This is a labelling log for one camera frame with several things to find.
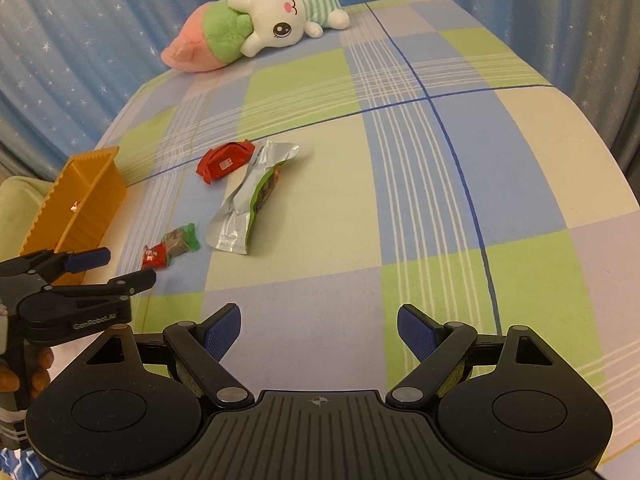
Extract green candy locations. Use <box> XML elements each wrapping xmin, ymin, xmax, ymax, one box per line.
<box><xmin>162</xmin><ymin>223</ymin><xmax>201</xmax><ymax>259</ymax></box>

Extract silver green snack bag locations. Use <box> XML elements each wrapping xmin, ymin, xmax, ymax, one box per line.
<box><xmin>205</xmin><ymin>140</ymin><xmax>299</xmax><ymax>255</ymax></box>

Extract red square snack pouch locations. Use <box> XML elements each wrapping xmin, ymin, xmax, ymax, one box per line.
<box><xmin>196</xmin><ymin>140</ymin><xmax>255</xmax><ymax>184</ymax></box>

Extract small red candy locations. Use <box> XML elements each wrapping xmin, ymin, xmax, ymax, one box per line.
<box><xmin>141</xmin><ymin>242</ymin><xmax>169</xmax><ymax>269</ymax></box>

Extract left hand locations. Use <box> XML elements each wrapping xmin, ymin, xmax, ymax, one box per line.
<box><xmin>0</xmin><ymin>346</ymin><xmax>56</xmax><ymax>401</ymax></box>

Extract green cloth covered sofa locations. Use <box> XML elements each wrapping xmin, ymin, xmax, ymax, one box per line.
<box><xmin>0</xmin><ymin>176</ymin><xmax>52</xmax><ymax>261</ymax></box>

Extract orange plastic tray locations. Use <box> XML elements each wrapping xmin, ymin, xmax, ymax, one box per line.
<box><xmin>21</xmin><ymin>146</ymin><xmax>127</xmax><ymax>255</ymax></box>

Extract plaid tablecloth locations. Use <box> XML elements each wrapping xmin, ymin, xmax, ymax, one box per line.
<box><xmin>103</xmin><ymin>0</ymin><xmax>639</xmax><ymax>456</ymax></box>

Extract blue star curtain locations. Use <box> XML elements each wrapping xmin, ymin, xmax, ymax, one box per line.
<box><xmin>1</xmin><ymin>0</ymin><xmax>639</xmax><ymax>179</ymax></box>

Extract pink carrot bunny plush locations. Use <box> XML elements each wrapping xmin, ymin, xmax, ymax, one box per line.
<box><xmin>160</xmin><ymin>0</ymin><xmax>350</xmax><ymax>73</ymax></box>

